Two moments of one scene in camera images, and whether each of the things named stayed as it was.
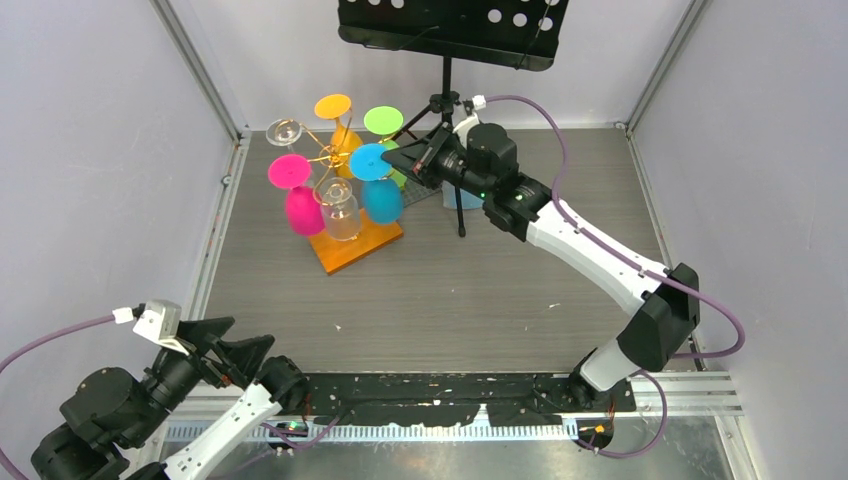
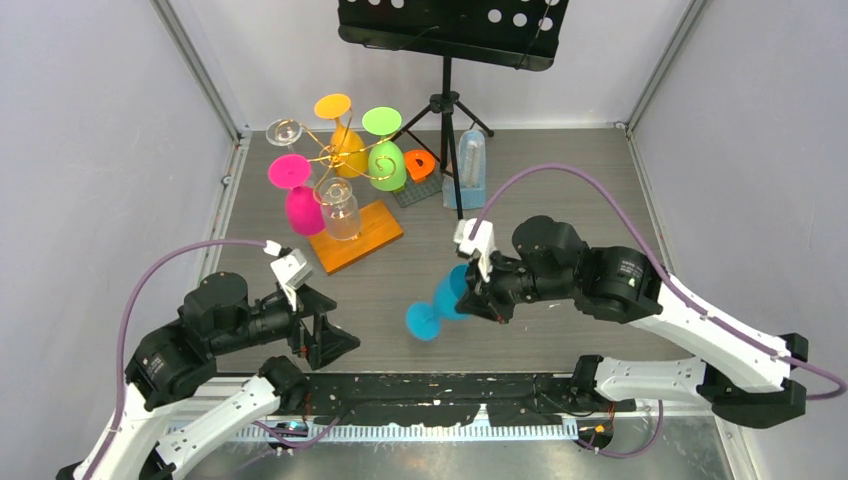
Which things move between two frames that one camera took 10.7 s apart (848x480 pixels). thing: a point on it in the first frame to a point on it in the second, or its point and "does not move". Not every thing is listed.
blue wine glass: x=383 y=196 to x=424 y=319
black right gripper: x=418 y=160 to x=476 y=302
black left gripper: x=202 y=333 to x=327 y=342
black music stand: x=520 y=34 does not move
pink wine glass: x=304 y=209 does not move
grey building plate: x=414 y=192 does not move
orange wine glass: x=343 y=139 does not move
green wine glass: x=386 y=120 does not move
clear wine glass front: x=340 y=209 does not move
